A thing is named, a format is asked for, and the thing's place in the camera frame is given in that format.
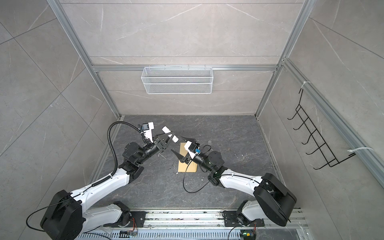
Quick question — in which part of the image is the yellow kraft envelope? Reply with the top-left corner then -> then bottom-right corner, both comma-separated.
177,142 -> 199,173

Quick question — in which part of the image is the white glue stick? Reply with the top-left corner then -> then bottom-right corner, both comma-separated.
162,126 -> 179,143

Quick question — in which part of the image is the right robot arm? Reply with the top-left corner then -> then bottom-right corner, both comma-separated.
173,138 -> 297,227

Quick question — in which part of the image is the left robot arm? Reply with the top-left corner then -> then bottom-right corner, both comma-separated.
40,134 -> 179,240

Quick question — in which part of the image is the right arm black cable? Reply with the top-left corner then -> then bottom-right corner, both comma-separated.
182,144 -> 223,194

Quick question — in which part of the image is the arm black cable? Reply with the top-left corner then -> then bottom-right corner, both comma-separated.
25,120 -> 142,233
182,144 -> 223,194

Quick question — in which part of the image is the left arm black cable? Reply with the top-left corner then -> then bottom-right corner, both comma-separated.
25,120 -> 142,233

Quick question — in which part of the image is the white wire mesh basket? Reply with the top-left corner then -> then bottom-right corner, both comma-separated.
141,67 -> 214,95

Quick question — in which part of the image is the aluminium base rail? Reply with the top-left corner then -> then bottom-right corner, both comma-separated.
77,209 -> 313,240

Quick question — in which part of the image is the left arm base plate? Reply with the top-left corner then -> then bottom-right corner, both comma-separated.
104,211 -> 147,229

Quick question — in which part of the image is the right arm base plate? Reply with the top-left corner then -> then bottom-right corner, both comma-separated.
222,211 -> 265,227

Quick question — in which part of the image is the black wire hook rack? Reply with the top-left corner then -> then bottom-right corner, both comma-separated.
287,89 -> 356,170

